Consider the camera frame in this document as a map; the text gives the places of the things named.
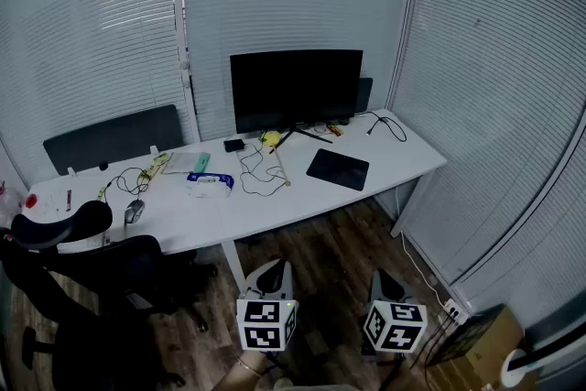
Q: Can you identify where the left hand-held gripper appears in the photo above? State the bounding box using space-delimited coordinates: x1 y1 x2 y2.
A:
236 259 298 353

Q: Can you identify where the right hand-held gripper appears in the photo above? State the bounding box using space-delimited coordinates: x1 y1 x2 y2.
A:
363 268 429 363

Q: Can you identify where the black mouse pad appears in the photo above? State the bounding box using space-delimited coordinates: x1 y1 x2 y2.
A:
305 147 371 192

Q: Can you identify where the person's left forearm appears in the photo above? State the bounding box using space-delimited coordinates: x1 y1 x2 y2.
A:
214 350 270 391

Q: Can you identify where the grey computer mouse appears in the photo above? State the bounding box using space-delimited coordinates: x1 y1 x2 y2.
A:
124 199 146 224

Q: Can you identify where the white desk leg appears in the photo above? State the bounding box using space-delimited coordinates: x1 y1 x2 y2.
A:
221 239 249 295
389 175 434 239

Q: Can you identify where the white floor power strip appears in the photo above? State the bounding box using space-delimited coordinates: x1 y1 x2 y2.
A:
442 298 470 325

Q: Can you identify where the cardboard box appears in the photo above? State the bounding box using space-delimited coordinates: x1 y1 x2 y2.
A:
425 304 526 391

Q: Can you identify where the white round roll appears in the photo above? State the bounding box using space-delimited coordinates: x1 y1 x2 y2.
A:
499 347 542 390

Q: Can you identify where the white blue tissue pack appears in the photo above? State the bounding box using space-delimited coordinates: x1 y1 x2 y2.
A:
186 171 235 200

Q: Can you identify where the black office chair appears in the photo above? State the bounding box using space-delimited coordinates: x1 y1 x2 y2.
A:
0 200 219 391

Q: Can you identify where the clear plastic pouch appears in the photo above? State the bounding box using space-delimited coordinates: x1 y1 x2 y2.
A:
160 151 202 176

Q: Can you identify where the yellow plush wooden stick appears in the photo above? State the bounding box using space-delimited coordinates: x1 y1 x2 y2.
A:
259 130 292 188

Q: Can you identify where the black computer monitor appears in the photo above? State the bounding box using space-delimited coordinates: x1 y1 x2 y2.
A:
229 49 364 155

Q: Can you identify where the small black partition panel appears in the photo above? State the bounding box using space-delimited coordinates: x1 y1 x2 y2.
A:
356 77 374 114

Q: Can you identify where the grey desk partition panel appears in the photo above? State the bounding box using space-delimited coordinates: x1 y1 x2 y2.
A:
43 103 185 176

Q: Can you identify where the black floor cable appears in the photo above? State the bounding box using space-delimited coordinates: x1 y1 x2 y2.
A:
423 313 459 371

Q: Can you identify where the thin gold bracelet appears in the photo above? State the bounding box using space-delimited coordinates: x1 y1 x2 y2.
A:
235 356 263 378

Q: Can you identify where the white floor cable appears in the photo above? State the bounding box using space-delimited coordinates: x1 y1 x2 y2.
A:
395 187 452 306

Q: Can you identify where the thin black adapter cable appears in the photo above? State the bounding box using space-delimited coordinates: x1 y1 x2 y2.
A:
236 141 289 197

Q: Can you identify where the black USB cable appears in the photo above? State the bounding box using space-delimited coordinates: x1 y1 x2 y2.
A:
104 167 152 203

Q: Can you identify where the black plug cable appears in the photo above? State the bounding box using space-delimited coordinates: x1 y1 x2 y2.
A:
361 111 407 143

